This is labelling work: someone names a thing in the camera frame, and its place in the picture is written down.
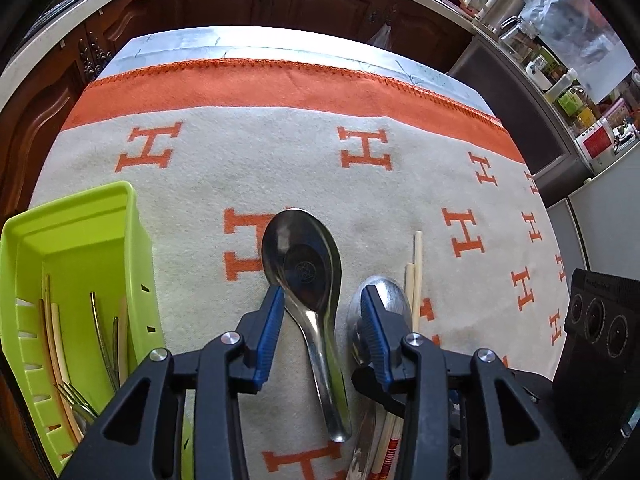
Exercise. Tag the colourful printed packet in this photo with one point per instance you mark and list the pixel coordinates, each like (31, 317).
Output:
(625, 115)

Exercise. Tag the orange beige printed blanket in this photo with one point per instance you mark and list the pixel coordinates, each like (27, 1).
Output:
(250, 160)

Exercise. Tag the glass jar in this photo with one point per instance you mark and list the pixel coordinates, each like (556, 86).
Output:
(517, 40)

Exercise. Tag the crumpled clear plastic sheet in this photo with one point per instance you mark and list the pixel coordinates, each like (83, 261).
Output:
(575, 25)

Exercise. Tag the pale chopstick red striped end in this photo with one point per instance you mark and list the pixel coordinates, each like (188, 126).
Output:
(409, 285)

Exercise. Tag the bundle of wooden chopsticks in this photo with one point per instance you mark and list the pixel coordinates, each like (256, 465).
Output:
(418, 260)

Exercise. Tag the white plastic bottle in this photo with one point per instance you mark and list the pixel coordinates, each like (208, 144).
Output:
(562, 85)

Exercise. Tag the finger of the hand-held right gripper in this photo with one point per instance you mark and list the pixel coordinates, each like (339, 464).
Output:
(372, 385)

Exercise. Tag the metal chopstick twisted end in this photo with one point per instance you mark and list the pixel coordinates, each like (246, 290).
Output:
(116, 350)

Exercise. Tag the bunch of brown wooden chopsticks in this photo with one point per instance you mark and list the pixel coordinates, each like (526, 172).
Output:
(123, 340)

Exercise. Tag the green label oil bottle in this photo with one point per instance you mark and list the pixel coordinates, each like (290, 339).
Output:
(572, 102)

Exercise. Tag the red label tub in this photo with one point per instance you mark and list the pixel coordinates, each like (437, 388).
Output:
(597, 142)

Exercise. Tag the metal soup spoon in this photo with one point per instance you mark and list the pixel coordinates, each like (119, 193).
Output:
(300, 260)

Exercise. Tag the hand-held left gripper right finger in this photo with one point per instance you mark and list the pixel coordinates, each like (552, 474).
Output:
(375, 330)

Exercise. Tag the silver table knife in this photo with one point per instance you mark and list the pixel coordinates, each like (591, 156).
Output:
(100, 332)

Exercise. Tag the white plastic bag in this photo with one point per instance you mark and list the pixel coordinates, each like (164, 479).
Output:
(381, 37)

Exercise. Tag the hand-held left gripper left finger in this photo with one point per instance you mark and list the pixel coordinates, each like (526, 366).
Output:
(267, 340)

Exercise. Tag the green plastic utensil tray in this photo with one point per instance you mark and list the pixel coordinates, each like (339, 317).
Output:
(75, 240)

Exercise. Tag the metal fork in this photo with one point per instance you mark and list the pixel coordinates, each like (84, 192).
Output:
(75, 400)

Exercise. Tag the pale blue table cover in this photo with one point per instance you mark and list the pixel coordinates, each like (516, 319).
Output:
(250, 42)

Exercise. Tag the medium metal spoon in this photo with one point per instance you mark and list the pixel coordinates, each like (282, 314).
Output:
(395, 292)

